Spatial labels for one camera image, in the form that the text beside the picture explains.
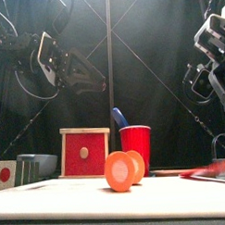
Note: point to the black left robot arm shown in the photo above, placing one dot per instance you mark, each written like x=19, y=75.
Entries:
x=12, y=44

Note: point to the orange carrot slice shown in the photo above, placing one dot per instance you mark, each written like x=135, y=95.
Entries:
x=138, y=165
x=119, y=171

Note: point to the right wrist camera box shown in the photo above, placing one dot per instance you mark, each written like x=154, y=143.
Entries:
x=202, y=84

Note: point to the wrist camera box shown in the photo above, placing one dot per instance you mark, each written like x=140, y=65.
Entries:
x=59, y=14
x=202, y=84

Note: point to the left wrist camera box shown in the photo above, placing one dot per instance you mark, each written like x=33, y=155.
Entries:
x=59, y=14

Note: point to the white block with red dot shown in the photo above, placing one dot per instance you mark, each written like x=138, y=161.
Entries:
x=5, y=174

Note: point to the brown wooden board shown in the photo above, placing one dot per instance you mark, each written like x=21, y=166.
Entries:
x=166, y=172

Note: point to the grey bowl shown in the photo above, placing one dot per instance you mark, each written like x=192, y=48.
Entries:
x=45, y=162

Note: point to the grey vertical frame pole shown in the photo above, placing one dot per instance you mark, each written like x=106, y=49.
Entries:
x=109, y=40

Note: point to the wooden box with red panel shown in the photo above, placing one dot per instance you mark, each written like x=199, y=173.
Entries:
x=83, y=152

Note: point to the red plastic cup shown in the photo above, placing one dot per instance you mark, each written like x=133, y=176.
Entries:
x=137, y=145

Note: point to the green striped block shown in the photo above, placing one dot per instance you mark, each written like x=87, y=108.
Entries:
x=26, y=172

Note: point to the white cutting board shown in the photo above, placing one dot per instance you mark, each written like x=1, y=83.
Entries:
x=105, y=201

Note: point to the blue plastic utensil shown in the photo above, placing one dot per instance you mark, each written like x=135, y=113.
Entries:
x=120, y=117

